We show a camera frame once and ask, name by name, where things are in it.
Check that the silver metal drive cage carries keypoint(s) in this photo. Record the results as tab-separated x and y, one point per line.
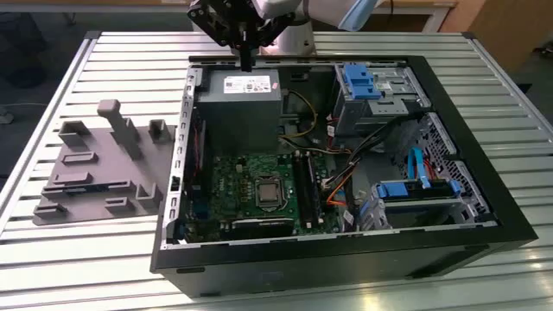
387	107

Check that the green motherboard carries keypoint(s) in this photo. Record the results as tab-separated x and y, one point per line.
229	181

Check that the silver CPU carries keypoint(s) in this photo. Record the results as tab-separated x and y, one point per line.
267	191

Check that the black chair base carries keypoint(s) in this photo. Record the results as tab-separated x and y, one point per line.
546	50

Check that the black graphics card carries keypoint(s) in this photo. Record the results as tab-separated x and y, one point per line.
258	226

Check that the blue drive carrier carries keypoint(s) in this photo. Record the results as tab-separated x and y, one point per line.
359	81

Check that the hard disk in blue carrier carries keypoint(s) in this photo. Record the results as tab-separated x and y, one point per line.
393	190

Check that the silver disk bay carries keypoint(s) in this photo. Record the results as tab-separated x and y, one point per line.
422	204

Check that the wooden desk with white frame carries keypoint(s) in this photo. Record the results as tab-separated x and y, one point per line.
410	22

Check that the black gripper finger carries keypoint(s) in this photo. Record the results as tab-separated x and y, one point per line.
269	32
206	22

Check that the grey power supply unit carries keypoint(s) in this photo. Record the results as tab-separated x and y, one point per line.
237	120

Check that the CPU socket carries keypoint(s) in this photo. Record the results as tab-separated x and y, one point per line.
269	205

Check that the grey parts rack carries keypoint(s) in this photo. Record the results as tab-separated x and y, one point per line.
98	168

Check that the black RAM slot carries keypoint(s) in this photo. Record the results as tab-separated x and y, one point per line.
302	188

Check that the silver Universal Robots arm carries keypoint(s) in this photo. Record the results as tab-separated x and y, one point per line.
297	39

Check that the black PC case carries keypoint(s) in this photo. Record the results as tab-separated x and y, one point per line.
302	269

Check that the black mesh bin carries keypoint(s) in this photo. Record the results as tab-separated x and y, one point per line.
22	35

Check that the wooden cabinet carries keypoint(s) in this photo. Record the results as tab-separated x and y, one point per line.
509	29

